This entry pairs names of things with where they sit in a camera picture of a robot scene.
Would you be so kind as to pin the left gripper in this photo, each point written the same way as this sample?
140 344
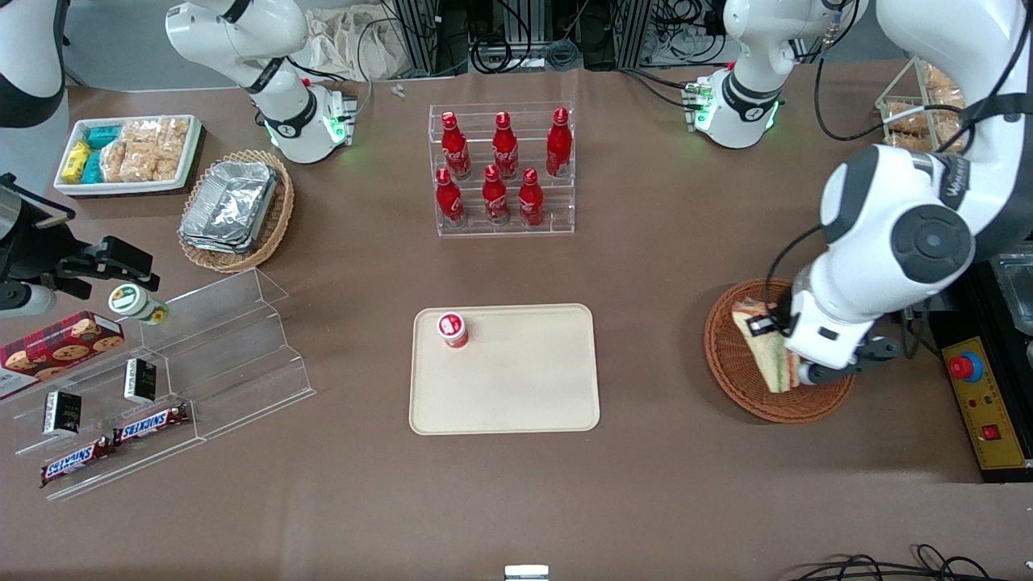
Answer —
781 317

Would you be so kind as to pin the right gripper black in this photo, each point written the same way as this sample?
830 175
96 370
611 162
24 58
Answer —
32 254

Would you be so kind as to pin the triangle sandwich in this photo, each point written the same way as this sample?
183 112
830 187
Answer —
771 359

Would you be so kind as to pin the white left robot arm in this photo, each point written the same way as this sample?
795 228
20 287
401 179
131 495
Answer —
888 210

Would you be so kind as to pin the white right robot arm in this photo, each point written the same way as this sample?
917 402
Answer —
282 97

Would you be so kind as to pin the brown wicker basket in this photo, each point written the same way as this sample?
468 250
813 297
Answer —
734 379

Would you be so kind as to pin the light wicker basket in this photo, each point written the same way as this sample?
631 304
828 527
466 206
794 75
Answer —
274 218

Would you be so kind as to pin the beige plastic serving tray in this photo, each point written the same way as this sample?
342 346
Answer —
524 387

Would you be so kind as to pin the green sunflower lidded cup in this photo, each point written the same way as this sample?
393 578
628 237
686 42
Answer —
133 301

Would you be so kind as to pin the aluminium foil container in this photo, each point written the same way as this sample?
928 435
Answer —
210 244
230 202

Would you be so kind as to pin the clear rice cracker pack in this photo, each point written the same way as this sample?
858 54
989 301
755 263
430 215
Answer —
912 123
167 168
938 81
115 163
139 131
139 164
173 137

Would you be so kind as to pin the white rectangular snack bin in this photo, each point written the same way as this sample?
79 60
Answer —
69 187

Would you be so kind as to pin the teal snack pack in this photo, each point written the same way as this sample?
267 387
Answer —
93 168
103 137

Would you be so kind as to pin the red tartan cookie box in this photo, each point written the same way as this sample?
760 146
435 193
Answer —
56 347

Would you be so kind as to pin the small black carton box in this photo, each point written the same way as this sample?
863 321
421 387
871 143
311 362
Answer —
62 414
140 381

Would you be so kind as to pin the yellow control box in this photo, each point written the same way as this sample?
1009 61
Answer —
960 319

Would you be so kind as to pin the yellow snack pack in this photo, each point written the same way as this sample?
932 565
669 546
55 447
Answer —
77 161

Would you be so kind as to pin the clear acrylic stepped stand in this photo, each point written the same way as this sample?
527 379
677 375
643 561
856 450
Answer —
234 355

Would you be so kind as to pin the yellow emergency stop box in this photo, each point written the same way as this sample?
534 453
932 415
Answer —
980 403

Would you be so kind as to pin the Snickers chocolate bar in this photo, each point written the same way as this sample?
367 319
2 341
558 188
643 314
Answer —
77 462
151 425

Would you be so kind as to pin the white cloth bag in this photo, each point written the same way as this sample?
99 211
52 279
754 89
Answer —
339 40

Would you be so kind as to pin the red cola bottle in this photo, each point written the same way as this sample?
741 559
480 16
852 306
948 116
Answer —
495 200
558 145
530 202
455 149
505 149
449 202

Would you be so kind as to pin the red lidded yogurt cup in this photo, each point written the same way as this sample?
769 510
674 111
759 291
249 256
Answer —
453 329

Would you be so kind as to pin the clear acrylic bottle rack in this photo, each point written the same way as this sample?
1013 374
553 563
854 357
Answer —
557 218

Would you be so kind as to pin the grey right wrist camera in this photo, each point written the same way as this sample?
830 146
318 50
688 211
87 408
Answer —
20 300

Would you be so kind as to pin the aluminium profile frame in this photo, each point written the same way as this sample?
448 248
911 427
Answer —
420 32

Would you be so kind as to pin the silver camera mount bracket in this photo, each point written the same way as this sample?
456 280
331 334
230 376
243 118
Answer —
526 573

